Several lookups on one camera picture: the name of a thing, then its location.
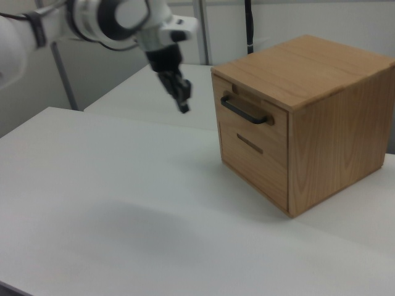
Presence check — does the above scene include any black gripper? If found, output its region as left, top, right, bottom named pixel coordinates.
left=144, top=43, right=194, bottom=114

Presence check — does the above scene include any black metal drawer handle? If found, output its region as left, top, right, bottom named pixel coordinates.
left=220, top=95, right=269, bottom=125

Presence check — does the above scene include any oak drawer with handle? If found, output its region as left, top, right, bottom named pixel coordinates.
left=212, top=73, right=290, bottom=140

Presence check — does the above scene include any oak drawer with slot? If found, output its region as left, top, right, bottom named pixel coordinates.
left=218, top=120, right=290, bottom=214

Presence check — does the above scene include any light oak wooden cabinet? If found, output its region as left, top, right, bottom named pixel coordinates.
left=210, top=34, right=395, bottom=220

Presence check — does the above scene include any grey partition post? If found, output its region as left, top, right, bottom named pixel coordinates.
left=192, top=0, right=214, bottom=66
left=50, top=39, right=78, bottom=112

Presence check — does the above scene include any black pole with cable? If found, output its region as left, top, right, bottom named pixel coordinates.
left=243, top=0, right=257, bottom=56

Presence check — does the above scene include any black cable strap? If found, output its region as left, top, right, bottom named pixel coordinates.
left=24, top=11, right=48, bottom=49

